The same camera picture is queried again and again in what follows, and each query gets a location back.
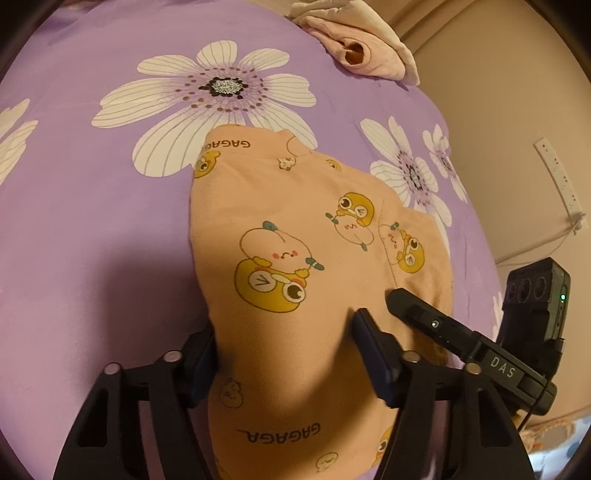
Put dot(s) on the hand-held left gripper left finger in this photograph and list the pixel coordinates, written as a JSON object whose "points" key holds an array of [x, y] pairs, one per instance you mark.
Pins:
{"points": [[203, 364]]}

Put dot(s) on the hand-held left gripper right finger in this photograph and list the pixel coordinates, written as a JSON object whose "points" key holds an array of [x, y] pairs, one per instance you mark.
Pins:
{"points": [[374, 355]]}

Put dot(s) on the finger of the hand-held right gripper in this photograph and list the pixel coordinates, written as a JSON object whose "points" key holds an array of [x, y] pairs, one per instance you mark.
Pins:
{"points": [[429, 323]]}

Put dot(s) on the orange cartoon print garment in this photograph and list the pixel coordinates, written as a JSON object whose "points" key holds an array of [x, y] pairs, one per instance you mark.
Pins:
{"points": [[300, 221]]}

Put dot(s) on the patterned orange cloth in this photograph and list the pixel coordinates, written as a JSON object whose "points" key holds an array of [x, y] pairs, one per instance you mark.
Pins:
{"points": [[554, 436]]}

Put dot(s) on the white power strip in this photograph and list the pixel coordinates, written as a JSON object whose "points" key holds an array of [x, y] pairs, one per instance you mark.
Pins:
{"points": [[558, 180]]}

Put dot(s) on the purple floral bedsheet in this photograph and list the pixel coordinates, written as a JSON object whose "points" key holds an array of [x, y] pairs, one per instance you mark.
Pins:
{"points": [[92, 207]]}

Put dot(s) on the pink folded cloth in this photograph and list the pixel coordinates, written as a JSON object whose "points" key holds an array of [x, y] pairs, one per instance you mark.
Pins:
{"points": [[378, 60]]}

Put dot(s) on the beige folded cloth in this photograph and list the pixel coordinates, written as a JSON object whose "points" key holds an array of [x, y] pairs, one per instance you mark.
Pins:
{"points": [[364, 14]]}

